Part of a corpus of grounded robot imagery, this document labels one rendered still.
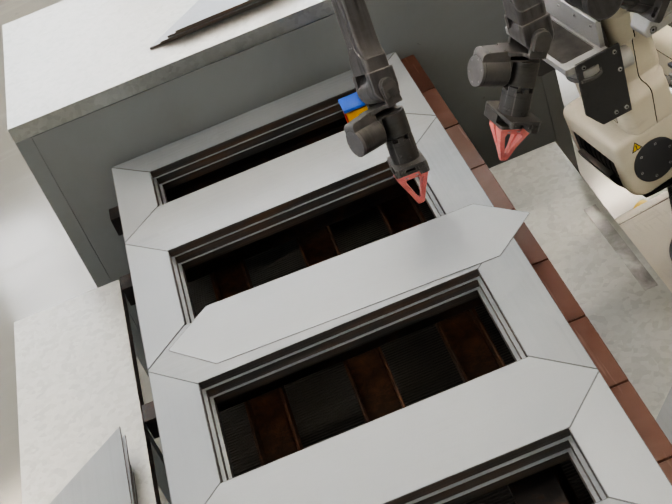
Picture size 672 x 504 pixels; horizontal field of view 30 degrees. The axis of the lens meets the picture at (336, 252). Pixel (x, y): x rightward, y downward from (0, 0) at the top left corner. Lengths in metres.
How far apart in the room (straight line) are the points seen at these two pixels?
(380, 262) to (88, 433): 0.68
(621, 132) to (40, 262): 2.45
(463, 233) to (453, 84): 0.83
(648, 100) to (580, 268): 0.37
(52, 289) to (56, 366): 1.63
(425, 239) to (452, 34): 0.82
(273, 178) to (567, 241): 0.66
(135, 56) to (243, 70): 0.27
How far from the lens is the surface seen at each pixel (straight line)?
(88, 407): 2.63
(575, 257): 2.60
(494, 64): 2.26
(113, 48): 3.18
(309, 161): 2.78
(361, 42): 2.45
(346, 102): 2.90
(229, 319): 2.45
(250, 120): 3.01
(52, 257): 4.54
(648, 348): 2.39
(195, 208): 2.79
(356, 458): 2.09
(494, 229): 2.42
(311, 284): 2.45
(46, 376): 2.76
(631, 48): 2.63
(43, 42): 3.38
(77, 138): 3.07
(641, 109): 2.66
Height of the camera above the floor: 2.37
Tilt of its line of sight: 37 degrees down
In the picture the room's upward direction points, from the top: 22 degrees counter-clockwise
